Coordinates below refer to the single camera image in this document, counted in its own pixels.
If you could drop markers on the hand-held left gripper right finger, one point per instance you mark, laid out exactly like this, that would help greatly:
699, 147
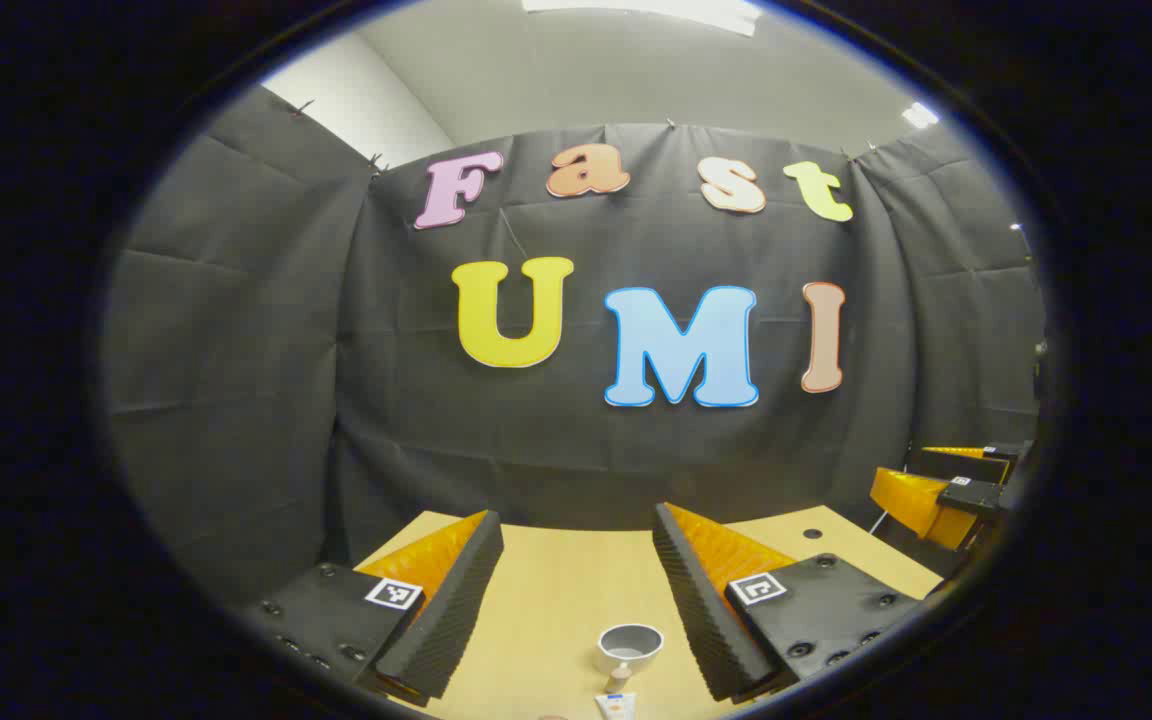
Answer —
696, 610

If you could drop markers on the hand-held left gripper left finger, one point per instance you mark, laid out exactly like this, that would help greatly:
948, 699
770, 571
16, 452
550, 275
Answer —
451, 610

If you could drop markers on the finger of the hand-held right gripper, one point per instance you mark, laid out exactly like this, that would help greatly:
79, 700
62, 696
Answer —
926, 505
961, 465

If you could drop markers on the white cup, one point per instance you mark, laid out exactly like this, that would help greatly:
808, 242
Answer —
629, 655

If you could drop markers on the white toothpaste tube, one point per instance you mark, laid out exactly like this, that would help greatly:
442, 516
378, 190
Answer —
617, 705

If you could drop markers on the light wooden desktop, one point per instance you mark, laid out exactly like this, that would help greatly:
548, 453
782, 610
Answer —
556, 580

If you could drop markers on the black backdrop cloth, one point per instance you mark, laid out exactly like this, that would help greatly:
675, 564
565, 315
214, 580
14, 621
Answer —
266, 350

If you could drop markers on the ceiling light panel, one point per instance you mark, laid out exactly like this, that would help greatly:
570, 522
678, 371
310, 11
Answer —
656, 10

